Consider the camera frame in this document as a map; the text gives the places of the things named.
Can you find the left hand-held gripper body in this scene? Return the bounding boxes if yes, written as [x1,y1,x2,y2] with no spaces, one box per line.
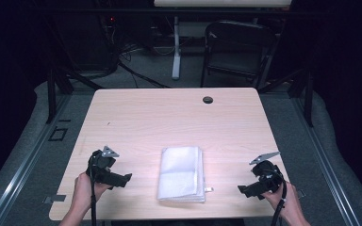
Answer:
[86,145,122,187]

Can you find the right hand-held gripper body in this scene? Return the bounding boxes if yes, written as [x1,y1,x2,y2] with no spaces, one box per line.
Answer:
[249,151,286,194]

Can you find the white mesh laundry bag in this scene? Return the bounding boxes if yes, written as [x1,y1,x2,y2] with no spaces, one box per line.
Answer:
[156,146,215,203]

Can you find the person's left hand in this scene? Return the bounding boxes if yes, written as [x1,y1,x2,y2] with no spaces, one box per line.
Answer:
[74,171,113,210]

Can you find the person's right hand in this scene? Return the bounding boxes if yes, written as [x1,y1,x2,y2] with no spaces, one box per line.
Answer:
[261,182,302,219]

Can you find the black tape square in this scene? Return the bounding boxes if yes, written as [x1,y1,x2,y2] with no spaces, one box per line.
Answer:
[47,126,69,142]

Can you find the black metal stand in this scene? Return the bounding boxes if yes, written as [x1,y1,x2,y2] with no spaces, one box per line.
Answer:
[44,66,106,124]
[256,66,316,128]

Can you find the dark computer tower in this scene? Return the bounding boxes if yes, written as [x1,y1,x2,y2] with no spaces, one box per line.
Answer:
[58,11,119,73]

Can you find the white desk leg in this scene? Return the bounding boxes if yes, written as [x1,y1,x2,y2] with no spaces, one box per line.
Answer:
[171,15,183,81]

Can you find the black folding chair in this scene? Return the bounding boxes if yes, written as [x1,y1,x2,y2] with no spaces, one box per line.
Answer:
[200,20,278,89]

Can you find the white desk top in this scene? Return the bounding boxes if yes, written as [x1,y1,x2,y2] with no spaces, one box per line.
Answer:
[153,0,293,8]

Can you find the right hand-held gripper black cable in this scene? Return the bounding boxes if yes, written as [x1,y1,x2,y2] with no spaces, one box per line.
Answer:
[269,178,288,226]

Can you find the hand-held gripper black cable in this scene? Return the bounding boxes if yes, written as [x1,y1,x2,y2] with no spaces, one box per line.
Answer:
[269,178,288,226]
[89,156,98,226]

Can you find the left hand-held gripper black cable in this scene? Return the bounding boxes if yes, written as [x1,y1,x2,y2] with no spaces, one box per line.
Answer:
[89,156,98,226]

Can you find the aluminium floor rail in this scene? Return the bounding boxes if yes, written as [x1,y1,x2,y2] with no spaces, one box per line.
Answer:
[0,93,74,226]
[289,93,362,226]

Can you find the black floor cable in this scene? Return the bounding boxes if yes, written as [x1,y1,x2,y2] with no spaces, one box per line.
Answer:
[116,58,172,89]

